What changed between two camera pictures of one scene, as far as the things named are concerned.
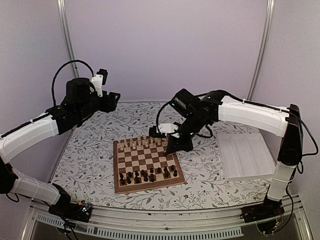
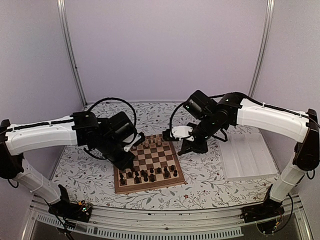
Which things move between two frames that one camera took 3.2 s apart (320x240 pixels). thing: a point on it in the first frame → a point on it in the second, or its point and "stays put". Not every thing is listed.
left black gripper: [110, 103] → [126, 164]
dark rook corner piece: [122, 182] stays put
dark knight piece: [137, 180] stays put
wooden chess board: [140, 164] stays put
